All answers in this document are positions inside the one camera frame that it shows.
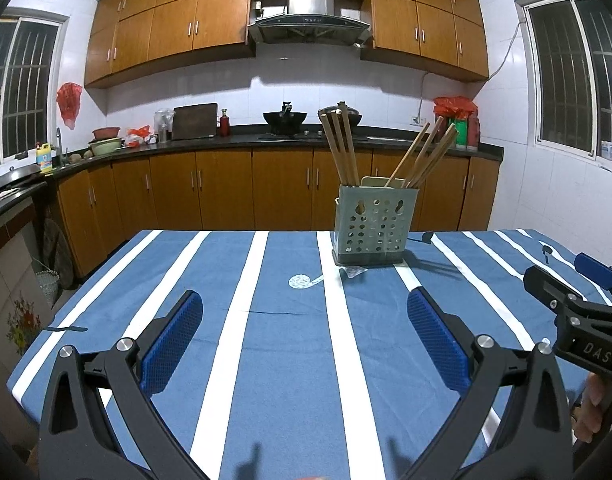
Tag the dark kitchen countertop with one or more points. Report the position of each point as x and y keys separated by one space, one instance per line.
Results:
x=236 y=139

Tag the woven basket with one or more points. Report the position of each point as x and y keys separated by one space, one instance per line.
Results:
x=47 y=290

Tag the black wok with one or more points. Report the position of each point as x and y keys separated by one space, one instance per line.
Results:
x=285 y=120

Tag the dark wooden cutting board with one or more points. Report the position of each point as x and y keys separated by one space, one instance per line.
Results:
x=194 y=121

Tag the bunch of chopsticks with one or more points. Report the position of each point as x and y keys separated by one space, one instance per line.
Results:
x=346 y=160

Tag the wall socket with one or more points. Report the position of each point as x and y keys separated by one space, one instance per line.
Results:
x=418 y=120

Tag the green basin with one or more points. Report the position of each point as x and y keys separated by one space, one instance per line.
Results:
x=106 y=147

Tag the green perforated utensil holder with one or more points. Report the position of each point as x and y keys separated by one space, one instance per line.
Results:
x=376 y=230

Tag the gas stove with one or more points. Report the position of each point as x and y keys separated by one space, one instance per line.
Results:
x=286 y=136

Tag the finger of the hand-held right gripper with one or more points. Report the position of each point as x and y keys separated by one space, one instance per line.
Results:
x=548 y=290
x=596 y=270

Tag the yellow detergent bottle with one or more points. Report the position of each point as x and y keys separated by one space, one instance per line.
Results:
x=44 y=159

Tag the black pot with lid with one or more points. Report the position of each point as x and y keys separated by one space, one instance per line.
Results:
x=355 y=117

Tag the red and white bag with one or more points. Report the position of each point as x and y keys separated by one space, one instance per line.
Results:
x=137 y=137

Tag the metal faucet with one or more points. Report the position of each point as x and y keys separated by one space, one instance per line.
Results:
x=59 y=142

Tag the blue white striped tablecloth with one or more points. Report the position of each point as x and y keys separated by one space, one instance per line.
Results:
x=286 y=360

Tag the clear plastic jar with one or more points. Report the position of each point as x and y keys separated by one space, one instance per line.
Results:
x=162 y=125

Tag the barred window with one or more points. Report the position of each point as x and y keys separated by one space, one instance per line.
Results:
x=21 y=85
x=571 y=70

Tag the red bottle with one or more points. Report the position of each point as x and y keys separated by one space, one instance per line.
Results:
x=225 y=124

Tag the wooden wall cabinet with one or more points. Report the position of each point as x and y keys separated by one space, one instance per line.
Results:
x=426 y=20
x=176 y=20

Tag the metal pan lid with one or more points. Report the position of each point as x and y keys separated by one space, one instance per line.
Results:
x=13 y=176

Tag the red bags and green box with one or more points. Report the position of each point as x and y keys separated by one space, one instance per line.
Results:
x=456 y=107

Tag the wooden base cabinets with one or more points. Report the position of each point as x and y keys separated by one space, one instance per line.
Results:
x=226 y=190

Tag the green bottle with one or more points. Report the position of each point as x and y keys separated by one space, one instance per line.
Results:
x=450 y=135

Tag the small clear bottle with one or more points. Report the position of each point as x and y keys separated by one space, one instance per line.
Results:
x=609 y=152

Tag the steel range hood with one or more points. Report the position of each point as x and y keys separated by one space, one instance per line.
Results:
x=311 y=10

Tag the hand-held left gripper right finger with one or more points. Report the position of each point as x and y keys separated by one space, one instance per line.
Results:
x=438 y=340

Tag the red plastic bag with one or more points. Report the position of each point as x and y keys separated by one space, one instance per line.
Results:
x=69 y=102

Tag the person's right hand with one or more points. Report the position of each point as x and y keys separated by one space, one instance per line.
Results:
x=593 y=400

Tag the red basin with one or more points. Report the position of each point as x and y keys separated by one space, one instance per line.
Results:
x=106 y=132

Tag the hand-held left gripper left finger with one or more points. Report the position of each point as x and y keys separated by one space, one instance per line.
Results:
x=171 y=345

